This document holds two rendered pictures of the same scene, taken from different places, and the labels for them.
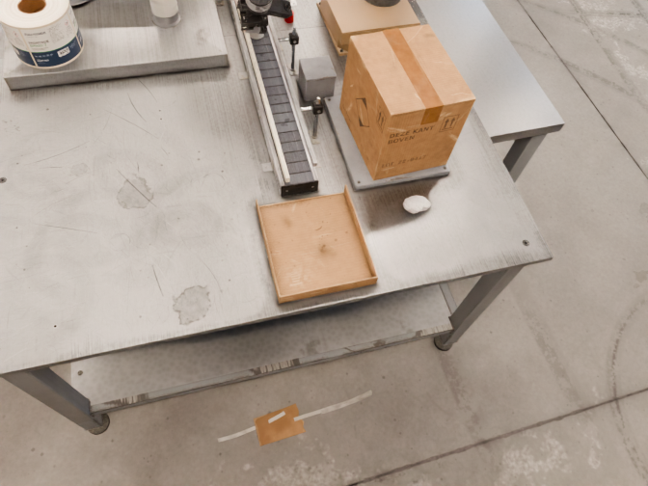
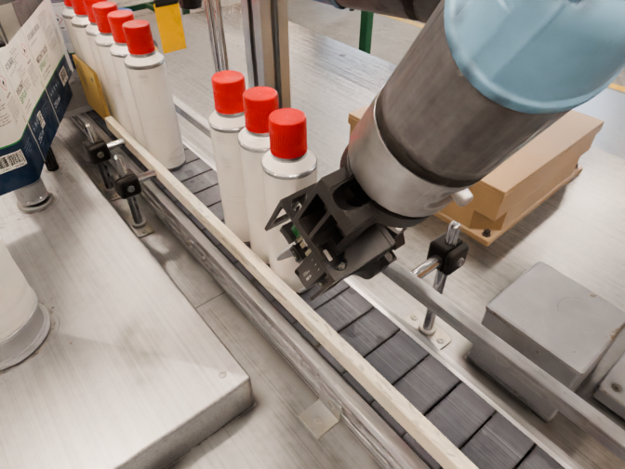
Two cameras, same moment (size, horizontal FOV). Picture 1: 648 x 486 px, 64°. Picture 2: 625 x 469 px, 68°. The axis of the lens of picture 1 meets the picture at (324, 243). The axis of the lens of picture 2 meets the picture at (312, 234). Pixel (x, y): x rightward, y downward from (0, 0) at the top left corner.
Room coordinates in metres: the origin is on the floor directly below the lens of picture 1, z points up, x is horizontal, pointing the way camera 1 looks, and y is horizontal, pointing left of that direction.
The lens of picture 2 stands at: (1.09, 0.42, 1.27)
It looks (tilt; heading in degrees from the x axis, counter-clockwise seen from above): 42 degrees down; 344
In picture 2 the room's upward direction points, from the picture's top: straight up
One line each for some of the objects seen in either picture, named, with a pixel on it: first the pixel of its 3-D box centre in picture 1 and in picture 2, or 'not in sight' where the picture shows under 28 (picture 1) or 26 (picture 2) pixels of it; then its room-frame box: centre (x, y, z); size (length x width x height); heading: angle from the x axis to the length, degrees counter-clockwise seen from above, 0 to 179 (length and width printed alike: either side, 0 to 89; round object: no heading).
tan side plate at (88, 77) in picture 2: not in sight; (91, 89); (1.89, 0.57, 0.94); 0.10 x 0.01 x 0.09; 23
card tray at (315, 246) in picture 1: (314, 240); not in sight; (0.71, 0.03, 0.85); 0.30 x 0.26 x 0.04; 23
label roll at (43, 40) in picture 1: (41, 26); not in sight; (1.23, 0.95, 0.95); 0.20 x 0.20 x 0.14
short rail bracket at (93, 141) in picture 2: not in sight; (111, 155); (1.76, 0.55, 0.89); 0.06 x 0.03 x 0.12; 113
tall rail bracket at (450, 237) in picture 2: (286, 50); (426, 293); (1.36, 0.22, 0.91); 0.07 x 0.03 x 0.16; 113
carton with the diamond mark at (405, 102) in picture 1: (400, 103); not in sight; (1.13, -0.15, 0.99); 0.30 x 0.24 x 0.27; 27
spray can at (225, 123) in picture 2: not in sight; (238, 164); (1.54, 0.38, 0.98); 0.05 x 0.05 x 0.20
